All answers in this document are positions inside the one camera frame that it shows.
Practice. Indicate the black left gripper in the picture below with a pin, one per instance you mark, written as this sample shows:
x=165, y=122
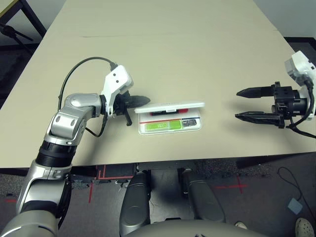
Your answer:
x=121, y=105

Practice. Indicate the small black grey eraser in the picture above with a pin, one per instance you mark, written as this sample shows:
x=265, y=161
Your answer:
x=189, y=123

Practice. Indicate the red floor tape cross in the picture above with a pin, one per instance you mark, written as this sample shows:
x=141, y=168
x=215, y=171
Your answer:
x=239, y=186

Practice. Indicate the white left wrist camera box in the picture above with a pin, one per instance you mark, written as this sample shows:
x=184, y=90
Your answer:
x=117, y=76

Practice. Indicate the long red floor tape strip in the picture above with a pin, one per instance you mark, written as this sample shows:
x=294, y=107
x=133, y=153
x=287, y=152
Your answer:
x=91, y=193

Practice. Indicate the dark table underframe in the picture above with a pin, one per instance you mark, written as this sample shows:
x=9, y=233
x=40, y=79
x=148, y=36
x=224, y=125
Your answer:
x=168, y=166

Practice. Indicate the red floor tape corner outline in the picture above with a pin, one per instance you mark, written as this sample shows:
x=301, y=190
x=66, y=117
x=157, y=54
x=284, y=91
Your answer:
x=101, y=172

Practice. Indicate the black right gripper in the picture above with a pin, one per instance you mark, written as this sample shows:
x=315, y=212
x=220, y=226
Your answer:
x=286, y=96

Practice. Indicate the dark grey left robot leg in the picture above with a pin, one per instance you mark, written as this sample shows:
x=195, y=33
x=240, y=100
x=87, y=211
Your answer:
x=135, y=205

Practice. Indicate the grey robot torso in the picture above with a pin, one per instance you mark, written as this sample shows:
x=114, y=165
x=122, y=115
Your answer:
x=185, y=229

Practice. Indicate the dark grey right robot leg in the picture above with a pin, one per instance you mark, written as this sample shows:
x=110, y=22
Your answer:
x=205, y=200

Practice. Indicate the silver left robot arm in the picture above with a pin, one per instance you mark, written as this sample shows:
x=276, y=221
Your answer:
x=79, y=101

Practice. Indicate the white bystander shoe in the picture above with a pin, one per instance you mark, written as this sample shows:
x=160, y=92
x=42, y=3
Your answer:
x=240, y=224
x=304, y=227

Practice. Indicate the blue grey floor pad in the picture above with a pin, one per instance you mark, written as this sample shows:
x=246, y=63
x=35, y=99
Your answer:
x=295, y=205

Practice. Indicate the beige side table black legs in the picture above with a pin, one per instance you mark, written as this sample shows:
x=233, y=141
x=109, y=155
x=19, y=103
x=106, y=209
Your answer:
x=6, y=6

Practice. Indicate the red marker with black cap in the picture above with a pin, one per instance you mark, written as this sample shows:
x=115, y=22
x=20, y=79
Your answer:
x=184, y=110

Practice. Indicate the black tripod stand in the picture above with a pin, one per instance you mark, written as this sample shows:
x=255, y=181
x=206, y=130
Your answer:
x=8, y=30

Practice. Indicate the green highlighter pen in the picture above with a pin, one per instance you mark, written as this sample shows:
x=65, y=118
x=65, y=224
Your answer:
x=160, y=126

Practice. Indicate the short red floor tape strip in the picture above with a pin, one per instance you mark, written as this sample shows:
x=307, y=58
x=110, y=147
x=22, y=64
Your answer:
x=11, y=200

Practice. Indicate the dark grey robot leg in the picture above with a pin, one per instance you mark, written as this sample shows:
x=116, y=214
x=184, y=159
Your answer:
x=135, y=205
x=205, y=200

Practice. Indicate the white plastic pencil case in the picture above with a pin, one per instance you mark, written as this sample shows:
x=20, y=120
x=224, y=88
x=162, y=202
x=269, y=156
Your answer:
x=170, y=106

